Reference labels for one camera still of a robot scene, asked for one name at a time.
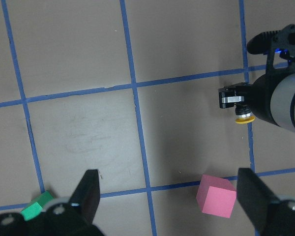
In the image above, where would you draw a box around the pink cube centre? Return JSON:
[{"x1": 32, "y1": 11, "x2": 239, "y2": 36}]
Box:
[{"x1": 196, "y1": 175, "x2": 236, "y2": 218}]

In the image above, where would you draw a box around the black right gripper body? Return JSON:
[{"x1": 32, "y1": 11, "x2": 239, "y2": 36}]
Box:
[{"x1": 243, "y1": 24, "x2": 295, "y2": 122}]

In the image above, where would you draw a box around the green cube near left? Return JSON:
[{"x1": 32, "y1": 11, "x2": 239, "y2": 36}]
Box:
[{"x1": 21, "y1": 191, "x2": 54, "y2": 221}]

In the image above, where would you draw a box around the yellow push button switch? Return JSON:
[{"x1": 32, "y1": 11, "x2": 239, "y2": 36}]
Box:
[{"x1": 235, "y1": 104, "x2": 255, "y2": 124}]

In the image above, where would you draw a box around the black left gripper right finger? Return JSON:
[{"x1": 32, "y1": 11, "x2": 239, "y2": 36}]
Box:
[{"x1": 236, "y1": 168, "x2": 280, "y2": 235}]

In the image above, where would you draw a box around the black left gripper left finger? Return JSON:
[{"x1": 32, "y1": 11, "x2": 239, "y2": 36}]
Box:
[{"x1": 68, "y1": 169, "x2": 100, "y2": 223}]

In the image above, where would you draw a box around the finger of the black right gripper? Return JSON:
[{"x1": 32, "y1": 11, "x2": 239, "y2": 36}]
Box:
[{"x1": 218, "y1": 83, "x2": 251, "y2": 109}]

